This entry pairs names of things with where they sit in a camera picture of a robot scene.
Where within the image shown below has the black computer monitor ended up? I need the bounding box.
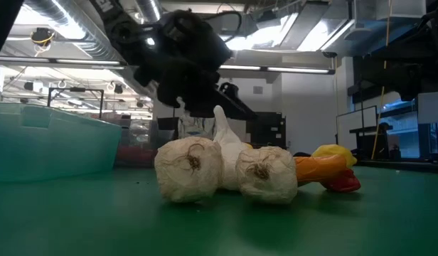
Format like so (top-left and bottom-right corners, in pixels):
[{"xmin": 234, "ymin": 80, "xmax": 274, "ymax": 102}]
[{"xmin": 245, "ymin": 112, "xmax": 287, "ymax": 149}]

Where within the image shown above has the black metal frame stand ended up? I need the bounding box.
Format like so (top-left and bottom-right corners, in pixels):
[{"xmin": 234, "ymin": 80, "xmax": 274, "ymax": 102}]
[{"xmin": 47, "ymin": 86, "xmax": 105, "ymax": 120}]

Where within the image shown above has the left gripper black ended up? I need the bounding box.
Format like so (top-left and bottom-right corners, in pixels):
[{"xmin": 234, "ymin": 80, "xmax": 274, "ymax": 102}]
[{"xmin": 132, "ymin": 9, "xmax": 259, "ymax": 121}]

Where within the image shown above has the small red pepper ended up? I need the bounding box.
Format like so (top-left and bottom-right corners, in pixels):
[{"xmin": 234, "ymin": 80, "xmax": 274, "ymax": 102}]
[{"xmin": 320, "ymin": 169, "xmax": 362, "ymax": 193}]

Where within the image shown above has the large silver ceiling duct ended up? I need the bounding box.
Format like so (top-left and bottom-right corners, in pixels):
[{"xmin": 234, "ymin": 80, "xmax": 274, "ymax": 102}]
[{"xmin": 23, "ymin": 0, "xmax": 127, "ymax": 63}]

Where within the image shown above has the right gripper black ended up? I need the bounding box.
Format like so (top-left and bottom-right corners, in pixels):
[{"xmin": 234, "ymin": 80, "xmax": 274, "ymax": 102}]
[{"xmin": 353, "ymin": 2, "xmax": 438, "ymax": 103}]

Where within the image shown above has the yellow hanging cable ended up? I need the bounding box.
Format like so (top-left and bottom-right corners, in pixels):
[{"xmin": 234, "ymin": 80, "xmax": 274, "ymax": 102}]
[{"xmin": 370, "ymin": 0, "xmax": 392, "ymax": 160}]

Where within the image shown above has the black side table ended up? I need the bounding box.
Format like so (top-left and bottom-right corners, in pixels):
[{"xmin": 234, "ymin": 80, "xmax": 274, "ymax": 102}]
[{"xmin": 348, "ymin": 122, "xmax": 395, "ymax": 160}]

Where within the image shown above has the large round white garlic bulb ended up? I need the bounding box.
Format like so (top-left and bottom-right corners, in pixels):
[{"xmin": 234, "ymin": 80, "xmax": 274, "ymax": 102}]
[{"xmin": 212, "ymin": 105, "xmax": 254, "ymax": 191}]

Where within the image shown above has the yellow black cable reel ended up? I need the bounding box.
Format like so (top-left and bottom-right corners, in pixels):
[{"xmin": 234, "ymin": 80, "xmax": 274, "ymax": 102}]
[{"xmin": 29, "ymin": 26, "xmax": 57, "ymax": 55}]

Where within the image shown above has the black framed white board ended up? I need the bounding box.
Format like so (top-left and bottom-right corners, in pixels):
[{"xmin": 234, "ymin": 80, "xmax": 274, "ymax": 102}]
[{"xmin": 335, "ymin": 105, "xmax": 379, "ymax": 158}]

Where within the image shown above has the yellow lemon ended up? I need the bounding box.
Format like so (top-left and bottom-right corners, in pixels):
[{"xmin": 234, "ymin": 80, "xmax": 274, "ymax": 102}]
[{"xmin": 311, "ymin": 143, "xmax": 358, "ymax": 169}]

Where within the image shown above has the blue lit window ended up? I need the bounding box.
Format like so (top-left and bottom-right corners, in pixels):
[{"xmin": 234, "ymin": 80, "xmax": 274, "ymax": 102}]
[{"xmin": 380, "ymin": 94, "xmax": 438, "ymax": 159}]

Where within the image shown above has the teal plastic basket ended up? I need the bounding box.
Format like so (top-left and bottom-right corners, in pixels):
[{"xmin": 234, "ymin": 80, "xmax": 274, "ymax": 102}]
[{"xmin": 0, "ymin": 102, "xmax": 123, "ymax": 183}]

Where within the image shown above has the white hanging cloth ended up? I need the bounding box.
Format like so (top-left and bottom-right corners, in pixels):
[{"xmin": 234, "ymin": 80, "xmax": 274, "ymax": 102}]
[{"xmin": 176, "ymin": 106, "xmax": 217, "ymax": 140}]

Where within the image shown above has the green table mat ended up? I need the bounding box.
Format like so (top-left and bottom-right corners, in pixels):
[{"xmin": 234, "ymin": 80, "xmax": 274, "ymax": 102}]
[{"xmin": 0, "ymin": 161, "xmax": 438, "ymax": 256}]

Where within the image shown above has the small silver ceiling duct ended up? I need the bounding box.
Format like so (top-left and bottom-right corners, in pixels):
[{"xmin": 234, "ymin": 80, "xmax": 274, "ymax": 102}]
[{"xmin": 133, "ymin": 0, "xmax": 164, "ymax": 24}]

